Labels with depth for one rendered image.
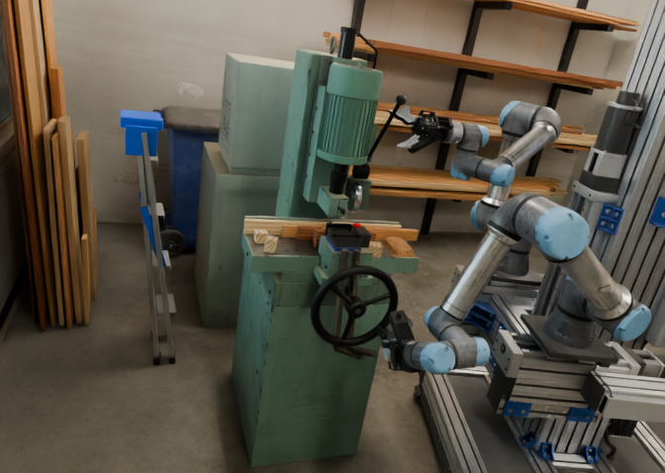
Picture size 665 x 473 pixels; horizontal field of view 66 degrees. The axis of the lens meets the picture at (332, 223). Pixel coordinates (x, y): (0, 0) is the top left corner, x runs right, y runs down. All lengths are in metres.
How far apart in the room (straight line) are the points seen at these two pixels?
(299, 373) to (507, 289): 0.89
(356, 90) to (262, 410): 1.18
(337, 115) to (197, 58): 2.32
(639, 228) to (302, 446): 1.45
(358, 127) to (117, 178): 2.66
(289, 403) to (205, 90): 2.54
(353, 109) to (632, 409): 1.24
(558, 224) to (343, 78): 0.78
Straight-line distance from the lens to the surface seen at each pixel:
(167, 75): 3.90
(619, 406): 1.82
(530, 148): 1.93
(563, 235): 1.32
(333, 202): 1.77
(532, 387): 1.82
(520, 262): 2.16
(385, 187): 4.03
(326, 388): 2.02
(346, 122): 1.68
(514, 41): 4.84
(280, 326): 1.81
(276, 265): 1.68
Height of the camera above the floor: 1.60
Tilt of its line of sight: 20 degrees down
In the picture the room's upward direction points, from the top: 10 degrees clockwise
